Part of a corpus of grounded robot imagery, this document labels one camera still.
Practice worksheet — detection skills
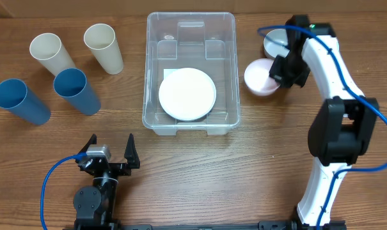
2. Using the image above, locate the cream plastic cup right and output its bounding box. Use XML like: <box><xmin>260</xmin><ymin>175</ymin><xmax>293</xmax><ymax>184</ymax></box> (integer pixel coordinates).
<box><xmin>83</xmin><ymin>23</ymin><xmax>124</xmax><ymax>75</ymax></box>

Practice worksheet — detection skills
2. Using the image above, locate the clear plastic storage bin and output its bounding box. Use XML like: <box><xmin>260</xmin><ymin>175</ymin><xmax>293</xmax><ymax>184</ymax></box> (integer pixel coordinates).
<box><xmin>142</xmin><ymin>11</ymin><xmax>241</xmax><ymax>136</ymax></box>

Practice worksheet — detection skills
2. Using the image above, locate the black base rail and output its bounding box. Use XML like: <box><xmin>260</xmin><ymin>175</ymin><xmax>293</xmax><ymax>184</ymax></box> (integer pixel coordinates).
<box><xmin>63</xmin><ymin>218</ymin><xmax>347</xmax><ymax>230</ymax></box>

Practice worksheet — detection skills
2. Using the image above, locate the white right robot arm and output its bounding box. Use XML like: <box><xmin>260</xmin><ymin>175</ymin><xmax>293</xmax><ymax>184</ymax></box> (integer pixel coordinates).
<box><xmin>269</xmin><ymin>15</ymin><xmax>376</xmax><ymax>229</ymax></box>

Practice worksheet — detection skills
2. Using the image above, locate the white pink plastic plate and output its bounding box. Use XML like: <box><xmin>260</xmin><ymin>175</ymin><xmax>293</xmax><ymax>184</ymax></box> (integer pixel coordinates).
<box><xmin>159</xmin><ymin>68</ymin><xmax>217</xmax><ymax>121</ymax></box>

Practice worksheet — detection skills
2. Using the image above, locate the blue plastic cup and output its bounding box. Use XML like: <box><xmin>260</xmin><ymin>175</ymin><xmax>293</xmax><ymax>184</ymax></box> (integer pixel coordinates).
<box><xmin>53</xmin><ymin>68</ymin><xmax>101</xmax><ymax>116</ymax></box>
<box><xmin>0</xmin><ymin>79</ymin><xmax>51</xmax><ymax>125</ymax></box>

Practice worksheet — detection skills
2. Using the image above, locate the pink plastic bowl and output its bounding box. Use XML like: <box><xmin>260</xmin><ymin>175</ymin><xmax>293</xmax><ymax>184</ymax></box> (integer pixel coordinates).
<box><xmin>244</xmin><ymin>58</ymin><xmax>280</xmax><ymax>96</ymax></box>

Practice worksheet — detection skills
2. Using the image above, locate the blue plastic cup near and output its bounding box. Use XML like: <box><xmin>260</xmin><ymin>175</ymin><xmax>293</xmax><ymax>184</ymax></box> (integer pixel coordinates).
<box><xmin>53</xmin><ymin>68</ymin><xmax>101</xmax><ymax>116</ymax></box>

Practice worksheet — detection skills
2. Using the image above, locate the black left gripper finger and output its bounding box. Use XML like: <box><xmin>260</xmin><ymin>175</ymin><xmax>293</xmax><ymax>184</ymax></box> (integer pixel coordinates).
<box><xmin>75</xmin><ymin>134</ymin><xmax>97</xmax><ymax>164</ymax></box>
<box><xmin>124</xmin><ymin>134</ymin><xmax>140</xmax><ymax>169</ymax></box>

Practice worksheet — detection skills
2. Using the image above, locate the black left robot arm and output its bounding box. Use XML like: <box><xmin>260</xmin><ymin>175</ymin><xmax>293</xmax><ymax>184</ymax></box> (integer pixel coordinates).
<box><xmin>73</xmin><ymin>134</ymin><xmax>140</xmax><ymax>229</ymax></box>

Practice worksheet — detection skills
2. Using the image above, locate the cream plastic cup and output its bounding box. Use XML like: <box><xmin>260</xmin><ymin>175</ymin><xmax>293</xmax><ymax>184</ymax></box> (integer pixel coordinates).
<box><xmin>29</xmin><ymin>33</ymin><xmax>75</xmax><ymax>76</ymax></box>
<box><xmin>83</xmin><ymin>23</ymin><xmax>124</xmax><ymax>75</ymax></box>

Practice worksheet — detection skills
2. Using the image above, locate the cream plastic cup left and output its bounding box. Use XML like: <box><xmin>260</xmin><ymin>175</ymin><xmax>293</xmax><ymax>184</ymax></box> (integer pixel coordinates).
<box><xmin>29</xmin><ymin>33</ymin><xmax>75</xmax><ymax>76</ymax></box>

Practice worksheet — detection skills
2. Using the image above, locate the white label in bin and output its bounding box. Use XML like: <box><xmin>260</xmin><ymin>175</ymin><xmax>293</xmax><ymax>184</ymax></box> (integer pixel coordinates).
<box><xmin>163</xmin><ymin>68</ymin><xmax>178</xmax><ymax>80</ymax></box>

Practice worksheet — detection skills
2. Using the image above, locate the blue plastic cup far left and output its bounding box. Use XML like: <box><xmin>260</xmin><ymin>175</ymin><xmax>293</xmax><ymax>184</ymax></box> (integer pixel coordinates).
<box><xmin>0</xmin><ymin>79</ymin><xmax>51</xmax><ymax>125</ymax></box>

